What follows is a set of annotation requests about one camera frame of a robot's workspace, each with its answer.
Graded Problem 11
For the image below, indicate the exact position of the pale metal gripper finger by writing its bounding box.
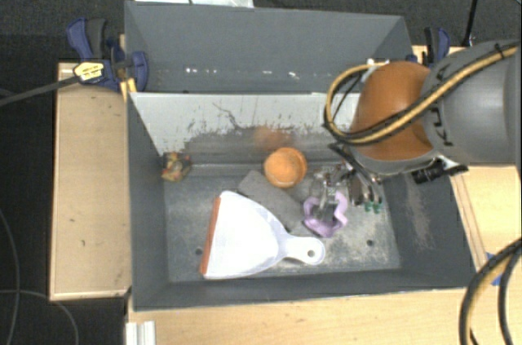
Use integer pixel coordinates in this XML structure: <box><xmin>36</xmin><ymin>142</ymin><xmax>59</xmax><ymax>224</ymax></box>
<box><xmin>325</xmin><ymin>187</ymin><xmax>339</xmax><ymax>223</ymax></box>
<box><xmin>312</xmin><ymin>182</ymin><xmax>327</xmax><ymax>219</ymax></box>

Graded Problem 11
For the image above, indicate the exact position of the purple soft toy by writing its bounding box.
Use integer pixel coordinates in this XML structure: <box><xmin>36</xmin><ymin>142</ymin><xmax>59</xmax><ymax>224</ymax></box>
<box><xmin>302</xmin><ymin>191</ymin><xmax>350</xmax><ymax>239</ymax></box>

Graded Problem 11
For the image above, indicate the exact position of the grey flat block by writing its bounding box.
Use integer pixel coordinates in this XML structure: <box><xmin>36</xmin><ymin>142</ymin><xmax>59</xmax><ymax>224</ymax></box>
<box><xmin>237</xmin><ymin>170</ymin><xmax>313</xmax><ymax>232</ymax></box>

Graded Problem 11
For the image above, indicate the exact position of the orange ball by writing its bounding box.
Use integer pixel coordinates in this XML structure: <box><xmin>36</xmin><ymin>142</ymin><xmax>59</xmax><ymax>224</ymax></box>
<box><xmin>263</xmin><ymin>147</ymin><xmax>308</xmax><ymax>189</ymax></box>

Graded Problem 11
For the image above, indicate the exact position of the white dustpan with orange edge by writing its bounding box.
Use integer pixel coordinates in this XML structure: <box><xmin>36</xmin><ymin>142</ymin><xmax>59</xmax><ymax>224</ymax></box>
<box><xmin>199</xmin><ymin>190</ymin><xmax>327</xmax><ymax>281</ymax></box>

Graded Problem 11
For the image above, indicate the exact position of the grey metal bin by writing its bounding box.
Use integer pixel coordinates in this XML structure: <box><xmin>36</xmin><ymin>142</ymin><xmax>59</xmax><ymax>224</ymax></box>
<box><xmin>123</xmin><ymin>0</ymin><xmax>478</xmax><ymax>310</ymax></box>

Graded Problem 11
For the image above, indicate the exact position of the pale wood board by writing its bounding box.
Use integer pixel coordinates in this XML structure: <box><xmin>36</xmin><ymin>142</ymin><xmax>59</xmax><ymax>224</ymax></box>
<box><xmin>48</xmin><ymin>61</ymin><xmax>134</xmax><ymax>302</ymax></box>

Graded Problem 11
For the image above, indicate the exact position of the black cylinder on white bracket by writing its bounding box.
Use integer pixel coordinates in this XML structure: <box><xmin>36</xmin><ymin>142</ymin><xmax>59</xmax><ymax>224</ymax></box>
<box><xmin>410</xmin><ymin>157</ymin><xmax>470</xmax><ymax>185</ymax></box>

